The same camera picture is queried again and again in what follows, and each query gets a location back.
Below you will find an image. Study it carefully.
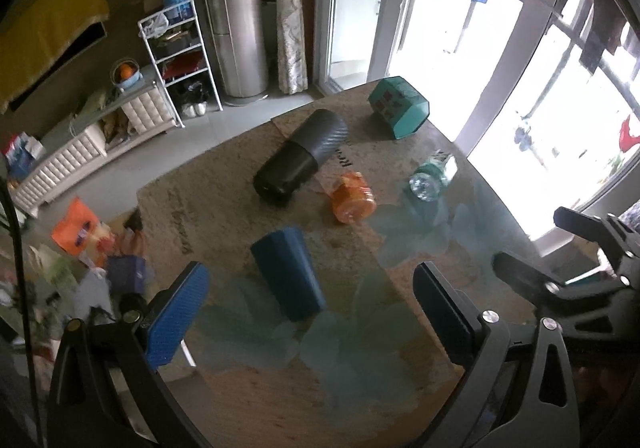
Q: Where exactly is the dark blue cup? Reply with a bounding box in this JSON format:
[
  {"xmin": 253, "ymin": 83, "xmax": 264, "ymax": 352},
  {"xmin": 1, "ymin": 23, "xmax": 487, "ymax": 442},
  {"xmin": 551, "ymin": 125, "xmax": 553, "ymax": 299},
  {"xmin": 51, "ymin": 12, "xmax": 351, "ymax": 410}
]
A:
[{"xmin": 250, "ymin": 227, "xmax": 326, "ymax": 322}]

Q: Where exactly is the dark blue small box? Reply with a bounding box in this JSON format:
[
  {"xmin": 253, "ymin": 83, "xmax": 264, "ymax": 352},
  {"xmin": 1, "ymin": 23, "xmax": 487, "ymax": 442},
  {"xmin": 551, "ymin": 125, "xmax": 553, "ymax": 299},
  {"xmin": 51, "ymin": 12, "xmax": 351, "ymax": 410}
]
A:
[{"xmin": 105, "ymin": 255, "xmax": 149, "ymax": 294}]

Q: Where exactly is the orange plastic bag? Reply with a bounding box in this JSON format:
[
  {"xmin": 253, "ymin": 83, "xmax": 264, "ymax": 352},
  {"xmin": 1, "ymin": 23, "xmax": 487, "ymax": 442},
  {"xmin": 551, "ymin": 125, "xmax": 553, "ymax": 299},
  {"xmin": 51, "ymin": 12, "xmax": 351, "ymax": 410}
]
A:
[{"xmin": 51, "ymin": 197, "xmax": 100, "ymax": 256}]

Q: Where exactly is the clear jar green lid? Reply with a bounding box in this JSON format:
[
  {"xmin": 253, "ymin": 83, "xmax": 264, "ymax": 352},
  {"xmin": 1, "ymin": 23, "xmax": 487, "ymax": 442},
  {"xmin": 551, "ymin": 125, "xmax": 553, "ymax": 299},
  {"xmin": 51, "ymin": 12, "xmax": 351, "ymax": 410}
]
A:
[{"xmin": 408, "ymin": 150, "xmax": 458, "ymax": 202}]

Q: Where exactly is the orange plastic jar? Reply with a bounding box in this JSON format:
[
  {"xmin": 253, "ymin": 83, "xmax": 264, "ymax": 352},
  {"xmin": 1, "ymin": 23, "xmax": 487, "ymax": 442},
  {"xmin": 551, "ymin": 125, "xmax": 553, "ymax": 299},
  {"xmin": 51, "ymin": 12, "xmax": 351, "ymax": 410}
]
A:
[{"xmin": 330, "ymin": 171, "xmax": 378, "ymax": 224}]

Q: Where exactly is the white tufted tv bench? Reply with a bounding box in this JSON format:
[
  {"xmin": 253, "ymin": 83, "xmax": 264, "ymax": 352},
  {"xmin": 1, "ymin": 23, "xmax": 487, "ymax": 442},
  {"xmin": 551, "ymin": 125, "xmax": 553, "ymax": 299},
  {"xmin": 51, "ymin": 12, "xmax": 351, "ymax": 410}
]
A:
[{"xmin": 10, "ymin": 80, "xmax": 181, "ymax": 217}]

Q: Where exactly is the teal hexagonal box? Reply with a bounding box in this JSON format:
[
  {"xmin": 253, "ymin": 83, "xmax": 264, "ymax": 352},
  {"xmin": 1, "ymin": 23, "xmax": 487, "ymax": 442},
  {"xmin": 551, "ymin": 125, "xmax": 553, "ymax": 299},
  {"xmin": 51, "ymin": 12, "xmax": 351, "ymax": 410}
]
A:
[{"xmin": 368, "ymin": 76, "xmax": 431, "ymax": 140}]

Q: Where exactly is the blue bucket with orange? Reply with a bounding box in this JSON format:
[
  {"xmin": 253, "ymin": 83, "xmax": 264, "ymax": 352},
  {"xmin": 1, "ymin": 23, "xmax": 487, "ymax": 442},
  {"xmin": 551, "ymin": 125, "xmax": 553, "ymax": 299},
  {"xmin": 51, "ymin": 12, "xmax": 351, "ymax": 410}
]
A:
[{"xmin": 110, "ymin": 58, "xmax": 142, "ymax": 93}]

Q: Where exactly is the silver cylindrical air conditioner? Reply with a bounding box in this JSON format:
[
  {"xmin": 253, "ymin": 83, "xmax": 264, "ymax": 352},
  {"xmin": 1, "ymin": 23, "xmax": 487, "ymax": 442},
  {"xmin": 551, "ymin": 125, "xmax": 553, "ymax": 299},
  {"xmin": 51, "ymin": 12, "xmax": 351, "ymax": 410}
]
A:
[{"xmin": 205, "ymin": 0, "xmax": 269, "ymax": 104}]

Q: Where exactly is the patterned beige curtain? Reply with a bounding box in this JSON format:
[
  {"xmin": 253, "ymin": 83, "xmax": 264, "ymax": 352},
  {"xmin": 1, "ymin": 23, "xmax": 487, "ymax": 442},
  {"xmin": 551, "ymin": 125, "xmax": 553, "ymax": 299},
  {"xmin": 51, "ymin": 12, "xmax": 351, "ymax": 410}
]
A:
[{"xmin": 276, "ymin": 0, "xmax": 308, "ymax": 95}]

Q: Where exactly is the white wire shelf rack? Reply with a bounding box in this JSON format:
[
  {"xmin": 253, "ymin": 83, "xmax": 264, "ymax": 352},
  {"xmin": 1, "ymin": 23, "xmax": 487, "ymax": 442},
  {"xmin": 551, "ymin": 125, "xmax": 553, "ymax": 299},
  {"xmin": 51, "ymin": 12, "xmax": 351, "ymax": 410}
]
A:
[{"xmin": 137, "ymin": 0, "xmax": 222, "ymax": 127}]

